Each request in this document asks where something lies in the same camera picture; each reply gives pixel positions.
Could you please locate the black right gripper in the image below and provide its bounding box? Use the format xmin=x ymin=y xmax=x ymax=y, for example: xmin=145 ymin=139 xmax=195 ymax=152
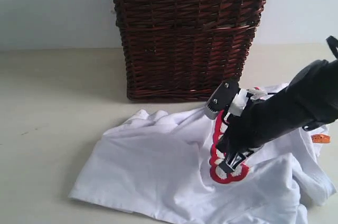
xmin=216 ymin=60 xmax=337 ymax=174

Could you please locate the white t-shirt with red lettering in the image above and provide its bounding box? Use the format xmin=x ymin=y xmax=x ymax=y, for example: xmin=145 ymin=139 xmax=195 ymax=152
xmin=69 ymin=108 xmax=336 ymax=223

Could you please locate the dark brown wicker basket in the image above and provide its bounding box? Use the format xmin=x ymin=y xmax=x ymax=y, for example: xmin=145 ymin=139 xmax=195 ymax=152
xmin=113 ymin=0 xmax=266 ymax=102

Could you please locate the orange garment tag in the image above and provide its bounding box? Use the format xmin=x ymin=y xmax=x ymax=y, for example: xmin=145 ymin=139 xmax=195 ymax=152
xmin=311 ymin=134 xmax=331 ymax=144

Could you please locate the black camera cable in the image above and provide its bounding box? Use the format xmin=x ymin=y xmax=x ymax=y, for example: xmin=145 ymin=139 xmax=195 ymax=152
xmin=325 ymin=35 xmax=338 ymax=60

